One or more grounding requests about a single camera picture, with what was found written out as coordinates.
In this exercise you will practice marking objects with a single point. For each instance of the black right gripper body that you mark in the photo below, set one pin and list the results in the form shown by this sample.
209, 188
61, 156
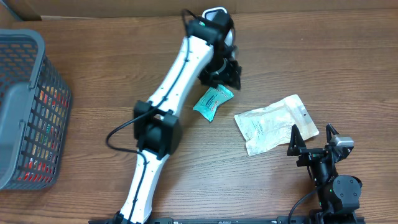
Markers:
310, 158

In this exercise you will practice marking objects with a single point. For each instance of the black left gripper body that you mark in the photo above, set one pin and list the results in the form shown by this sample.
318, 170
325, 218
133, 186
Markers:
222, 68

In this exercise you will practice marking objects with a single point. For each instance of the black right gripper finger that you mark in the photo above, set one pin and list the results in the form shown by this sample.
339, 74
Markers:
297, 144
331, 132

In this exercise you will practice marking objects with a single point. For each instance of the clear beige zip pouch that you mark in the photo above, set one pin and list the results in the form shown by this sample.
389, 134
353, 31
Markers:
265, 128

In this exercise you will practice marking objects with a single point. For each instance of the teal wipes packet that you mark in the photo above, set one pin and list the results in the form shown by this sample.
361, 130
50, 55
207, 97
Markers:
211, 100

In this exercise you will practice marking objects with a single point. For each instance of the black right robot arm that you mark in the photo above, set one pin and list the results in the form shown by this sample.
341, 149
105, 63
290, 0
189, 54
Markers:
338, 194

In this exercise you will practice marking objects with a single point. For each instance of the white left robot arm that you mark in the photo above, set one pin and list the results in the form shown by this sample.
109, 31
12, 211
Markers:
207, 54

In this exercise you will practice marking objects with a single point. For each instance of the white barcode scanner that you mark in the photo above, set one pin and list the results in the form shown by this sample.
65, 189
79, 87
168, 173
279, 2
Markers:
210, 13

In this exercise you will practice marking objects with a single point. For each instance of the dark grey plastic basket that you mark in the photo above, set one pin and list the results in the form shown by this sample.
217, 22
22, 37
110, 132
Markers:
25, 70

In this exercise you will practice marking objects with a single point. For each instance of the red snack package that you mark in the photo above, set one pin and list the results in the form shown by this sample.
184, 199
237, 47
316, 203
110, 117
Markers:
44, 137

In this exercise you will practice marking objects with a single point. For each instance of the brown cardboard backdrop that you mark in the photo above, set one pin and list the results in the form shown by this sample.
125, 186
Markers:
34, 9

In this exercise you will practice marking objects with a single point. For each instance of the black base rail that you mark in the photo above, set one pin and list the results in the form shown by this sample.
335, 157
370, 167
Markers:
278, 220

